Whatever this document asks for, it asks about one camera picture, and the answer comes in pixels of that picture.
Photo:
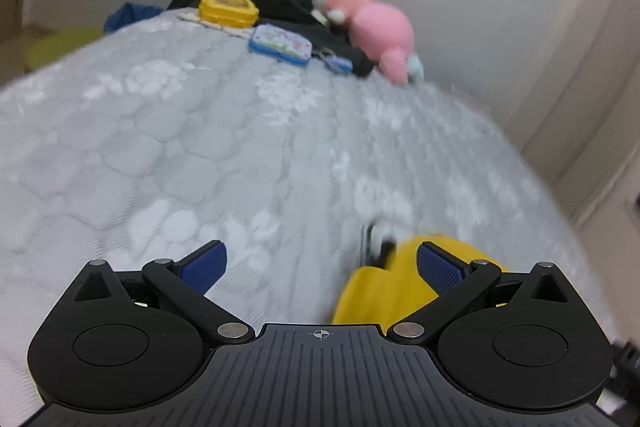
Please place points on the pink plush toy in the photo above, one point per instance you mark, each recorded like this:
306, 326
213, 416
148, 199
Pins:
375, 24

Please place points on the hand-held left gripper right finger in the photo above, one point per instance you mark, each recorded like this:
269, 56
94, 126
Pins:
442, 269

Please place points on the blue printed tin case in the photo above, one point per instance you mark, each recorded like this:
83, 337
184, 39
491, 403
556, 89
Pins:
280, 44

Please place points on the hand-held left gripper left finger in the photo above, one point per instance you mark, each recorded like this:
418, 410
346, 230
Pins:
202, 267

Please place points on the blue cloth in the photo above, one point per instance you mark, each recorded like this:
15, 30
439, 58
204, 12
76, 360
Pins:
130, 16

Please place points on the small yellow lidded box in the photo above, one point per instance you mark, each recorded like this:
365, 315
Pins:
227, 9

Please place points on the clear glass divided container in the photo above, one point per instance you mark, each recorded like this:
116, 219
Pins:
376, 239

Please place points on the grey quilted mattress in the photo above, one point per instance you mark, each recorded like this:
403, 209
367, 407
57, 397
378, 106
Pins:
175, 147

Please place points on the yellow-green blurry object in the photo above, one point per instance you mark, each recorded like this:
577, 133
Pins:
60, 49

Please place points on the black cloth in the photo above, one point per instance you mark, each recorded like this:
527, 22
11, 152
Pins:
285, 7

